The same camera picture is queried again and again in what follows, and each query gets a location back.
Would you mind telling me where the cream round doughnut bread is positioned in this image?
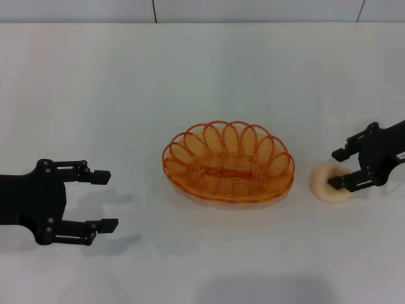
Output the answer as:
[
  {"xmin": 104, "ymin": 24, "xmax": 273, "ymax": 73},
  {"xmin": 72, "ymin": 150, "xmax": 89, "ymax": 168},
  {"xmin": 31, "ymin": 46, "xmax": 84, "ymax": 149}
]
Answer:
[{"xmin": 309, "ymin": 161, "xmax": 356, "ymax": 204}]

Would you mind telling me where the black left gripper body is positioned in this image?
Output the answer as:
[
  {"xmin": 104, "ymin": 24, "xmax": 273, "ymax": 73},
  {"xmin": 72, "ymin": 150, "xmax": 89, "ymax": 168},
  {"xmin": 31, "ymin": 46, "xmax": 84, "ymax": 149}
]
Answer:
[{"xmin": 0, "ymin": 158, "xmax": 68, "ymax": 246}]

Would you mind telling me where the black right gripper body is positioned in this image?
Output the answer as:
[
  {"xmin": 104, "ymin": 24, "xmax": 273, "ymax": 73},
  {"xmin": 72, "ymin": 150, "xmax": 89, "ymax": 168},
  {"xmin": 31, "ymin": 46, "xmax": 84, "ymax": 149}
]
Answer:
[{"xmin": 356, "ymin": 119, "xmax": 405, "ymax": 188}]

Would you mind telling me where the orange woven plastic basket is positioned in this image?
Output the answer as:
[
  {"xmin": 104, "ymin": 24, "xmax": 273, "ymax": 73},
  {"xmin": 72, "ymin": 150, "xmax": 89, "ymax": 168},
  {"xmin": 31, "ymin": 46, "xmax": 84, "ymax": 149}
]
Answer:
[{"xmin": 161, "ymin": 120, "xmax": 296, "ymax": 206}]

